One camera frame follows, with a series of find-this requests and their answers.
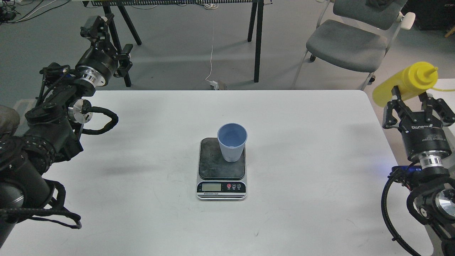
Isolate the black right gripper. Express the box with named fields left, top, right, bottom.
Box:
left=382, top=86, right=455, bottom=162

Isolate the black trestle table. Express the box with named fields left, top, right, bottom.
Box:
left=82, top=0, right=266, bottom=83

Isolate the grey office chair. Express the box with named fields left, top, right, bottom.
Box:
left=305, top=0, right=416, bottom=90

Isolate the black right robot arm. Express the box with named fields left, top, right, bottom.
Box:
left=381, top=86, right=455, bottom=256

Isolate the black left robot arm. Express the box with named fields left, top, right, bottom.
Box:
left=1, top=14, right=133, bottom=244

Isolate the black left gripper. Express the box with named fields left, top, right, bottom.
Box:
left=75, top=15, right=133, bottom=86

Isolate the white hanging cable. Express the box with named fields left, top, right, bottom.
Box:
left=205, top=7, right=219, bottom=89

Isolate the blue ribbed plastic cup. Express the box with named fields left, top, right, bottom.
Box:
left=217, top=123, right=248, bottom=162

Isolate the yellow squeeze bottle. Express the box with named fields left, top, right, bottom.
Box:
left=372, top=62, right=454, bottom=107

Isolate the floor cables bundle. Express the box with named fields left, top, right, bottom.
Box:
left=0, top=0, right=68, bottom=25

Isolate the digital kitchen scale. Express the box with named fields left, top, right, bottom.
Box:
left=196, top=138, right=247, bottom=201

